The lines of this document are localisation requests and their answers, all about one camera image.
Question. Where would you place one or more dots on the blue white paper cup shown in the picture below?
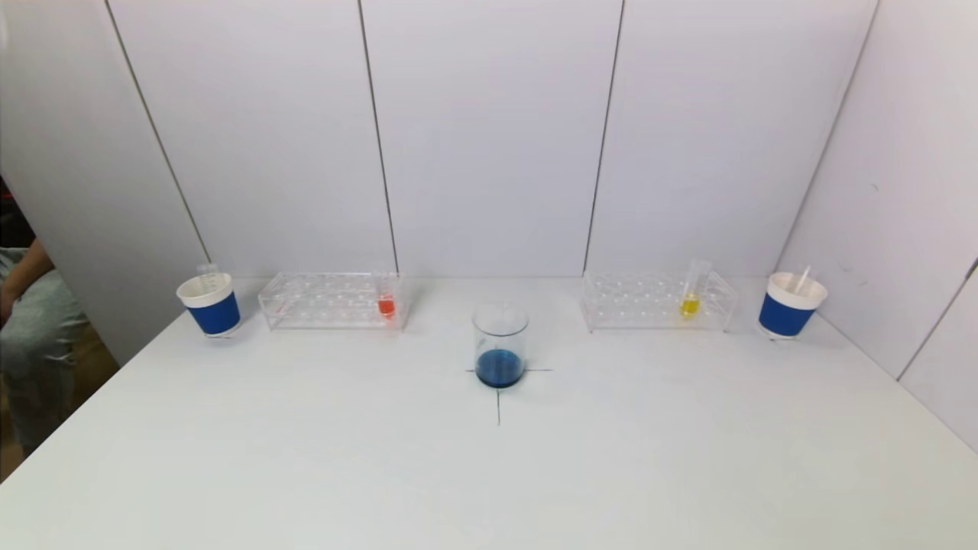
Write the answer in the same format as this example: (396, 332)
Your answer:
(787, 315)
(214, 313)

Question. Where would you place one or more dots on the blue pigment test tube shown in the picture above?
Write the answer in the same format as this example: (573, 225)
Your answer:
(206, 273)

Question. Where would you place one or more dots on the orange pigment test tube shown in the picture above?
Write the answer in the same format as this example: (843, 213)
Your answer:
(802, 281)
(386, 307)

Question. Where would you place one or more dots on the clear glass beaker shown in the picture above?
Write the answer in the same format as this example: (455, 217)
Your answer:
(500, 370)

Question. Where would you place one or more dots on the clear acrylic test tube rack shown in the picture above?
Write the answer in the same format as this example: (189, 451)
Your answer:
(328, 302)
(649, 302)

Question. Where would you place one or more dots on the yellow pigment test tube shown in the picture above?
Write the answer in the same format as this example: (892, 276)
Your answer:
(690, 306)

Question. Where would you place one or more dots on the person in black shirt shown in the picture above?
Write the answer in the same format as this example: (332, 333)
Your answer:
(38, 328)

